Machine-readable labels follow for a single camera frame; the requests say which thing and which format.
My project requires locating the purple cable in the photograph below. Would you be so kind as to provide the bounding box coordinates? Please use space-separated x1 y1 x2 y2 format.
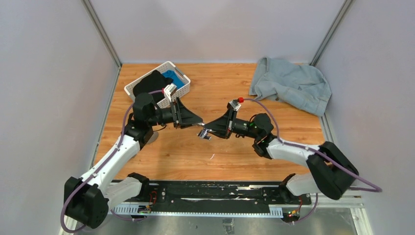
242 97 383 225
60 89 166 234

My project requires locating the blue cloth in basket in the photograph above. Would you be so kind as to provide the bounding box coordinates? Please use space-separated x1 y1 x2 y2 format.
162 70 184 89

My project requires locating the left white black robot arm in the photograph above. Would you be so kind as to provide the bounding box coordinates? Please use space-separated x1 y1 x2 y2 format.
60 92 203 233

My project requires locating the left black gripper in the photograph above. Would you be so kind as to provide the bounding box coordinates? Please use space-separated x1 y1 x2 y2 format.
147 97 203 130

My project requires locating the black cloth in basket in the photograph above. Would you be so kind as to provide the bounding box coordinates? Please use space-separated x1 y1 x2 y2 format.
133 70 173 96

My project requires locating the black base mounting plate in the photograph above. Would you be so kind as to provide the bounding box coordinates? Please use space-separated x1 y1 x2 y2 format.
126 180 311 217

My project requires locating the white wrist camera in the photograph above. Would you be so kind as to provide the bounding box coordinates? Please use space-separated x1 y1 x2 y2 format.
227 99 241 112
162 83 177 103

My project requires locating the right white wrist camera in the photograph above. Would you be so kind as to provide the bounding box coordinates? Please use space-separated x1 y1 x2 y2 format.
227 99 241 112

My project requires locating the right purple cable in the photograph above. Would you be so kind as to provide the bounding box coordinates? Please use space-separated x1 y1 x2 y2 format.
242 97 383 225

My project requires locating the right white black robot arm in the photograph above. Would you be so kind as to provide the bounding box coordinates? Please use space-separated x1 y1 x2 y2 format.
198 108 359 204

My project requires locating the chrome water faucet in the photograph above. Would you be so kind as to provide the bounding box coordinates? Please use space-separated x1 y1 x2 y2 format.
197 122 214 141

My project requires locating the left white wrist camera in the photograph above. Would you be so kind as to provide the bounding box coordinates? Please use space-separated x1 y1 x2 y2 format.
162 83 177 103

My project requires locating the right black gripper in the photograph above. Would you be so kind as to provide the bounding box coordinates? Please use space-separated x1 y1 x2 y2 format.
204 108 260 140

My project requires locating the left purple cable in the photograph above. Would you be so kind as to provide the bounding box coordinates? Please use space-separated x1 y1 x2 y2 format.
60 89 166 234

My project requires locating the grey-blue denim garment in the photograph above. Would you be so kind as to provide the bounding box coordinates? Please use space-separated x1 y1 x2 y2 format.
249 57 332 117

